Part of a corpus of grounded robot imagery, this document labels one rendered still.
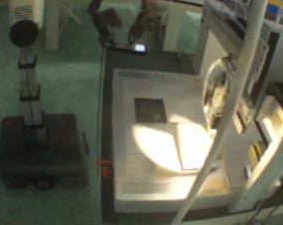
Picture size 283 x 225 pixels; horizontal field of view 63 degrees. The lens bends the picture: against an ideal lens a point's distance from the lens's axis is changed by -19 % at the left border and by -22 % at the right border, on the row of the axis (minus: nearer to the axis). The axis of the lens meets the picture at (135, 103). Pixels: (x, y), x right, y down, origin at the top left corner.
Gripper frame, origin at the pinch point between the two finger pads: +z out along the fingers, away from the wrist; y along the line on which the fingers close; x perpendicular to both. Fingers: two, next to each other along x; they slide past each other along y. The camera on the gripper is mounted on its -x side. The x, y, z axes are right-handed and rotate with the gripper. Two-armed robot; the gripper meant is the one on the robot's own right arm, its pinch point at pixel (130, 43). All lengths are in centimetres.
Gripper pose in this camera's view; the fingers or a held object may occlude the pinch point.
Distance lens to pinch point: 148.9
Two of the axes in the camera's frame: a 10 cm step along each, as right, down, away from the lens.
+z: -3.7, 7.2, 5.9
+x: -9.3, -3.2, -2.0
